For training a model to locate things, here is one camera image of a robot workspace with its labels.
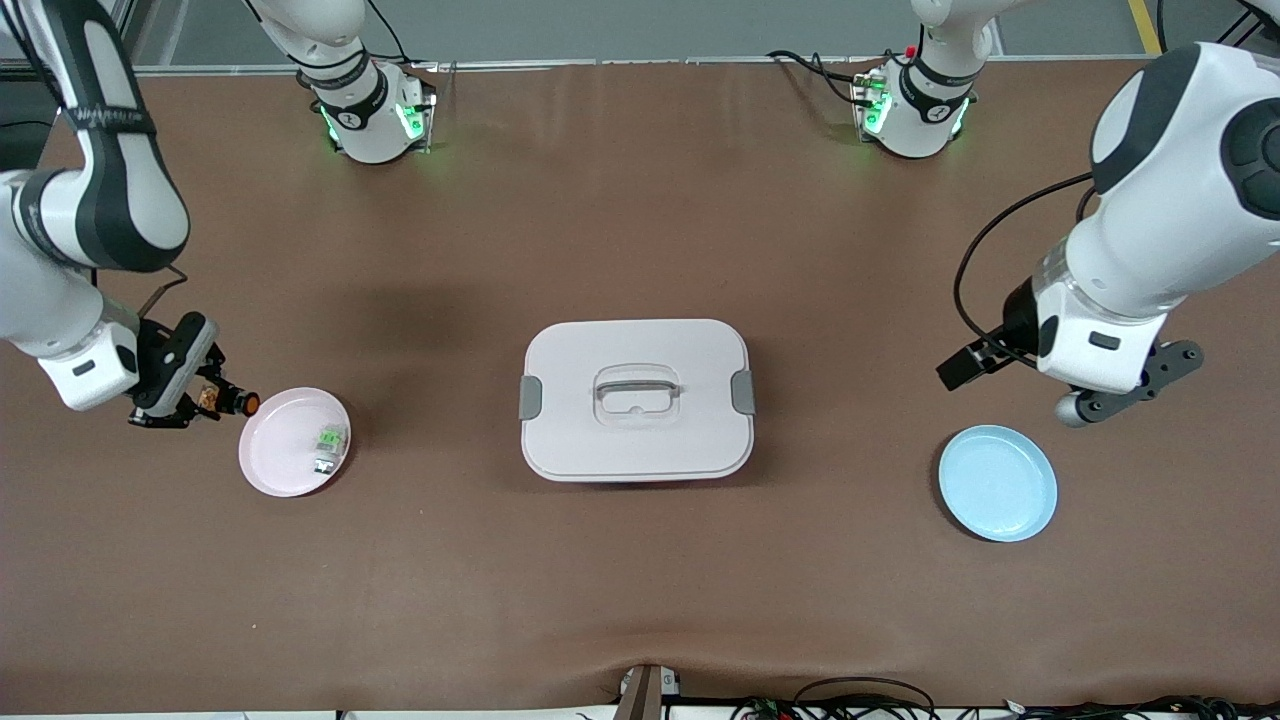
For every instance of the green clear push-button switch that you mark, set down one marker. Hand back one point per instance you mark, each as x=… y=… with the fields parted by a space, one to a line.
x=330 y=440

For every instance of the white lidded storage box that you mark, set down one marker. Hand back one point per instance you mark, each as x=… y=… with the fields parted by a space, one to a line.
x=640 y=440

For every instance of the metal table edge bracket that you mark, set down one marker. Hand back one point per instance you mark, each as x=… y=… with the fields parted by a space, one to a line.
x=645 y=695

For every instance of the light blue round plate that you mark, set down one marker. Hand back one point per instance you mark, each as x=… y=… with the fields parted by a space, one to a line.
x=1000 y=490

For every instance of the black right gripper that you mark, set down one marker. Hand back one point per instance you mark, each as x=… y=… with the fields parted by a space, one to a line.
x=153 y=349

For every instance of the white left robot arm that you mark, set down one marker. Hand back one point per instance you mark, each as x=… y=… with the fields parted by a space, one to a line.
x=1180 y=200

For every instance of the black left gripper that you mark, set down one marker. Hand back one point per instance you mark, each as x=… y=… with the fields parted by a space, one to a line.
x=1019 y=312

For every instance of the brown table mat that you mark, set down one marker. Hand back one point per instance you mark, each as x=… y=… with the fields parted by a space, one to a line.
x=640 y=580

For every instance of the pink round plate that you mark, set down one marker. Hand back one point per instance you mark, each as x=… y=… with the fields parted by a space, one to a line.
x=275 y=450

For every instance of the aluminium table edge rail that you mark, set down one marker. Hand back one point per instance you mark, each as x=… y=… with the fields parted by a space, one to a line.
x=650 y=62

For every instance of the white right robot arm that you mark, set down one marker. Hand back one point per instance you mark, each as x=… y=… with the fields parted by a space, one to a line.
x=110 y=200

